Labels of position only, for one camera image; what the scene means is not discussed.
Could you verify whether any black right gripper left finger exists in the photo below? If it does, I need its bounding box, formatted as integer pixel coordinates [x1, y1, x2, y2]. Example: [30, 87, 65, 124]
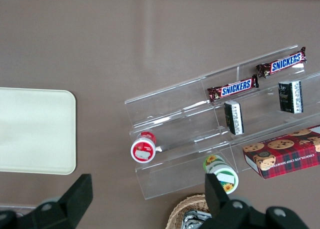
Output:
[0, 173, 94, 229]

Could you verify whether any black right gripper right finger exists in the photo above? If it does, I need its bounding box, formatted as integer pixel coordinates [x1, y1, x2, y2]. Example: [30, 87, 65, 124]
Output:
[199, 173, 310, 229]

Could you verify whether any aluminium foil tray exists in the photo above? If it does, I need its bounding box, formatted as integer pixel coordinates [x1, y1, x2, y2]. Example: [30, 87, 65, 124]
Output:
[183, 209, 214, 229]

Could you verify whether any light oval wicker basket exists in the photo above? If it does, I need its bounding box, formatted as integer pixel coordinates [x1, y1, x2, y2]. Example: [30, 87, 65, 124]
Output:
[168, 193, 214, 229]

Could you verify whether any beige plastic serving tray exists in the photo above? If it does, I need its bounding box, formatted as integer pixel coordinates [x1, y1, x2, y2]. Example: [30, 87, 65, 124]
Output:
[0, 86, 77, 177]

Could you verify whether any green sunflower yogurt cup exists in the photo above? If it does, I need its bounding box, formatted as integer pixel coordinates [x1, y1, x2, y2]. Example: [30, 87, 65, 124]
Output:
[202, 154, 240, 196]

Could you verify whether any red tartan cookie box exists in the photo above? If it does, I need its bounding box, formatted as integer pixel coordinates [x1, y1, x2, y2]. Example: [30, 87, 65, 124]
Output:
[242, 124, 320, 180]

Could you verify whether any black chocolate box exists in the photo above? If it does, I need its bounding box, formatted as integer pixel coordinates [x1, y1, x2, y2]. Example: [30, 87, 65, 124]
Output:
[223, 100, 245, 136]
[277, 79, 305, 114]

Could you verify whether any clear acrylic stepped shelf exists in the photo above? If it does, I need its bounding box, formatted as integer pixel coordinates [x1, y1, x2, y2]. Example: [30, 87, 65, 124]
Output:
[199, 44, 320, 180]
[123, 74, 240, 201]

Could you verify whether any red strawberry yogurt cup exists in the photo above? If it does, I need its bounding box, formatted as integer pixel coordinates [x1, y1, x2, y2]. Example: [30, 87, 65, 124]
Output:
[129, 130, 158, 164]

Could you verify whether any brown Snickers bar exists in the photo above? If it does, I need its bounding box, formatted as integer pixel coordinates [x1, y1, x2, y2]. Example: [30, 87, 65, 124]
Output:
[255, 46, 308, 79]
[206, 74, 260, 108]

